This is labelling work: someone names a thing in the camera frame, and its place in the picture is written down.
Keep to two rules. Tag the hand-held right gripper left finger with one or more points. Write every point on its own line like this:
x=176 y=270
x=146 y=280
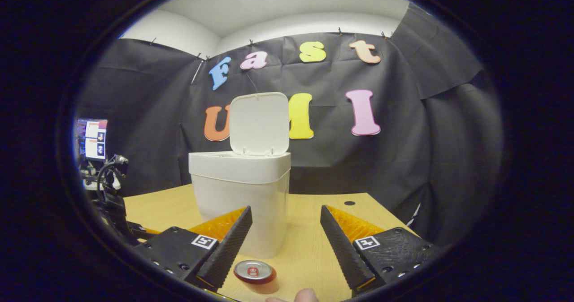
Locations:
x=228 y=248

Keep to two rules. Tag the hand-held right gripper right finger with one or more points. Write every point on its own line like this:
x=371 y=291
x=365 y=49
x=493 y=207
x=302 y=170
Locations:
x=341 y=252

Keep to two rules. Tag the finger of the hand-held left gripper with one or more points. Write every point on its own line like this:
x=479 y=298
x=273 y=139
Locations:
x=141 y=231

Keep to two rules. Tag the red pop can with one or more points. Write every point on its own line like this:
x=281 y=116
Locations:
x=253 y=273

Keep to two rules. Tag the white desktop garbage bin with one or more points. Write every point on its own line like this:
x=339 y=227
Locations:
x=242 y=194

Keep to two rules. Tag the wooden desktop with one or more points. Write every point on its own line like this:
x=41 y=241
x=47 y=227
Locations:
x=314 y=248

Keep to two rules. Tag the computer monitor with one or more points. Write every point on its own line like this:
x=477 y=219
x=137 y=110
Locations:
x=93 y=140

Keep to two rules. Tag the black backdrop cloth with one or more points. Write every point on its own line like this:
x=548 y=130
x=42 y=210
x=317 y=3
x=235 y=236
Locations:
x=358 y=167

